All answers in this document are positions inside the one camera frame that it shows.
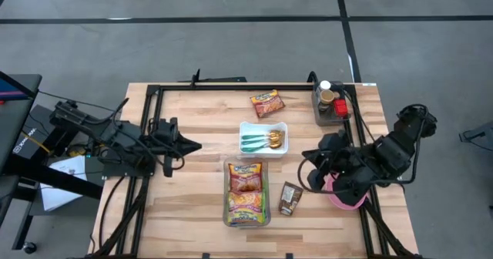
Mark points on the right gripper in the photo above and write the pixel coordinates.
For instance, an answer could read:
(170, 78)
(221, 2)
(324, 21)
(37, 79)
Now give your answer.
(334, 153)

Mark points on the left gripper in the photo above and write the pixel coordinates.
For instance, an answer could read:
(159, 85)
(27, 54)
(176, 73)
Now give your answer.
(165, 133)

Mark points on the brown food pouch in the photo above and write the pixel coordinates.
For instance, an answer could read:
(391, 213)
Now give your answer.
(290, 197)

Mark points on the red patterned paprika tin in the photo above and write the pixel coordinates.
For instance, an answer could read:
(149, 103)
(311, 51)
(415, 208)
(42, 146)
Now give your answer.
(340, 107)

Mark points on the red yellow ramen pack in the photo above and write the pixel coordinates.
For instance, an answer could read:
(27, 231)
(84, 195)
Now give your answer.
(245, 178)
(267, 104)

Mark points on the gold-lid herb jar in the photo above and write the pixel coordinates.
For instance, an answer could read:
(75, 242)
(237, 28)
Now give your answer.
(327, 96)

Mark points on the small glass spice jar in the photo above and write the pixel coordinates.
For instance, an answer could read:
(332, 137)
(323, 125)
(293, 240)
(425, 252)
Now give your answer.
(337, 95)

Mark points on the lime chili shrimp ramen pack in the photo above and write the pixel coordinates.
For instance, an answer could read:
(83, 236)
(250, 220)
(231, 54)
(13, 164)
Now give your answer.
(246, 209)

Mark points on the white-lid spice bottle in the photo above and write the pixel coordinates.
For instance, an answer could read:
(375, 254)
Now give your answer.
(325, 85)

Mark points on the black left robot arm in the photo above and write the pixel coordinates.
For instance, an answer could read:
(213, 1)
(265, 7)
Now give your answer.
(111, 135)

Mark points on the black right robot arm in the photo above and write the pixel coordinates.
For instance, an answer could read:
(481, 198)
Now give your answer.
(393, 151)

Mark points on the small clear plastic container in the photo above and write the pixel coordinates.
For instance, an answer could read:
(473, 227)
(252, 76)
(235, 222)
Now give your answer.
(327, 120)

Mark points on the pink bowl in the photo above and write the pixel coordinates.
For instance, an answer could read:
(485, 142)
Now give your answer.
(358, 205)

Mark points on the white cutting board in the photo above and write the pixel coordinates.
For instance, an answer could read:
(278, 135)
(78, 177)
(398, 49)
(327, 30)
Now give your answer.
(262, 128)

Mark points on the clear plastic storage bin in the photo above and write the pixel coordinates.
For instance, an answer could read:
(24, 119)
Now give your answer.
(226, 212)

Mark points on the white paper sheet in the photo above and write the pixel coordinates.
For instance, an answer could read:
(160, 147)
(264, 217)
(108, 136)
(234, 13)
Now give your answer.
(67, 166)

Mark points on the black equipment box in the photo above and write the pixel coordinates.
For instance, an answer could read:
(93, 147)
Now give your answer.
(38, 120)

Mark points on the dark grey desk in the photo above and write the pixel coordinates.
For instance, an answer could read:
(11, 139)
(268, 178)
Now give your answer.
(15, 128)

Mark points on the grey equipment base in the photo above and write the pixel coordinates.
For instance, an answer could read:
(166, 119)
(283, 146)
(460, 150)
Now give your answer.
(481, 132)

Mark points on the black desk monitor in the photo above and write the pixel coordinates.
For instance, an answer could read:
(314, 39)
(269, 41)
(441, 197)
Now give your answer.
(9, 91)

